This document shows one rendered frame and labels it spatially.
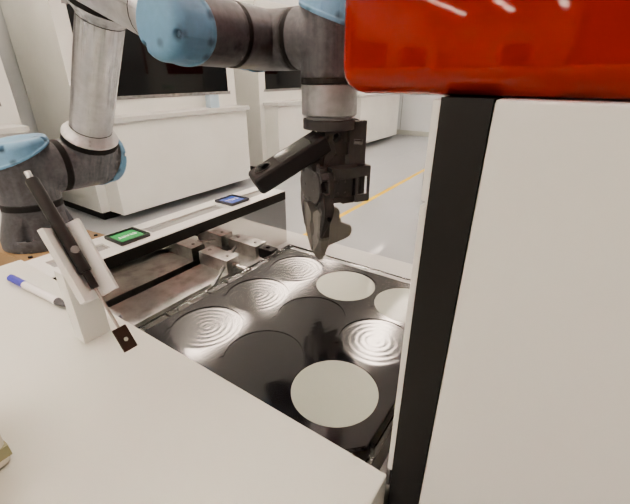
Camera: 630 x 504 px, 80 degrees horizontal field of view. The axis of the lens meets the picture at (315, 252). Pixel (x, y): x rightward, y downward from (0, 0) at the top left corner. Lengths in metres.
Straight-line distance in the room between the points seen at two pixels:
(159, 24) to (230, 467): 0.42
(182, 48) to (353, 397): 0.42
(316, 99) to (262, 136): 4.66
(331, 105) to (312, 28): 0.09
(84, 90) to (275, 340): 0.66
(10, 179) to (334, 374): 0.76
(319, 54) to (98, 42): 0.51
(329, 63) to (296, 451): 0.42
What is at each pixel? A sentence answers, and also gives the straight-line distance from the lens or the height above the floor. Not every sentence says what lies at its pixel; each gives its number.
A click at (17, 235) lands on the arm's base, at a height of 0.92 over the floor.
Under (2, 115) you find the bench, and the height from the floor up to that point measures 0.96.
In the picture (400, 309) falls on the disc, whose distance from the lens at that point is 0.60.
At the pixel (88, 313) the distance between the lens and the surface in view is 0.47.
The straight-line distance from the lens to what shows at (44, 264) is 0.72.
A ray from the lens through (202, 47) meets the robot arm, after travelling 0.48.
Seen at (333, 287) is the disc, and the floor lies 0.90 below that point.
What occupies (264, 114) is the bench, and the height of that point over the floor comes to 0.75.
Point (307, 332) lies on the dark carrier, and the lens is 0.54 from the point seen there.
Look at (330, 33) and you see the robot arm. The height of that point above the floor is 1.27.
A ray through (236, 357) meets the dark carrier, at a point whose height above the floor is 0.90.
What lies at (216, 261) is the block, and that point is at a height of 0.90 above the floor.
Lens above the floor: 1.23
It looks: 25 degrees down
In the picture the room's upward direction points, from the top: straight up
